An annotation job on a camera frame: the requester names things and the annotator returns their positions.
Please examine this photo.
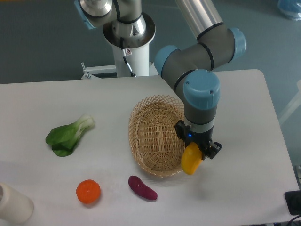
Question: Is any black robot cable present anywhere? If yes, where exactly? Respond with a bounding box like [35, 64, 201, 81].
[119, 37, 136, 78]

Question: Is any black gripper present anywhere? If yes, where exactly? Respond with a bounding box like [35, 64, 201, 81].
[174, 120, 222, 160]

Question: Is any blue object in corner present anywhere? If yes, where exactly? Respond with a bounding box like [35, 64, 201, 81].
[277, 0, 301, 21]

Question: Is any orange toy tangerine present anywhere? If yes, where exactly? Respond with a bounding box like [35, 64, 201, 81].
[76, 179, 101, 204]

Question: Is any white frame at right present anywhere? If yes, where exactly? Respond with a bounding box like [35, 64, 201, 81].
[278, 80, 301, 126]

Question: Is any black device at edge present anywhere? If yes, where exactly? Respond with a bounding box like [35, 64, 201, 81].
[284, 190, 301, 215]

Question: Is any green toy bok choy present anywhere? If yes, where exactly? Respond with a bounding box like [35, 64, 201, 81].
[45, 114, 95, 157]

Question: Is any purple toy sweet potato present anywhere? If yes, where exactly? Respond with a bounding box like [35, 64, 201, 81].
[128, 176, 158, 201]

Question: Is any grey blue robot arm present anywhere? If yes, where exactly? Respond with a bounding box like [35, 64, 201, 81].
[74, 0, 246, 159]

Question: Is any yellow toy mango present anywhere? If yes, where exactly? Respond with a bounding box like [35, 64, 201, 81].
[181, 142, 203, 175]

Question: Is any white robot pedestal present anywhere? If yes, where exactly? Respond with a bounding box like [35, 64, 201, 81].
[81, 13, 160, 80]

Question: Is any woven wicker basket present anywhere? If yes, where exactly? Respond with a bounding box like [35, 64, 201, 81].
[128, 95, 184, 178]

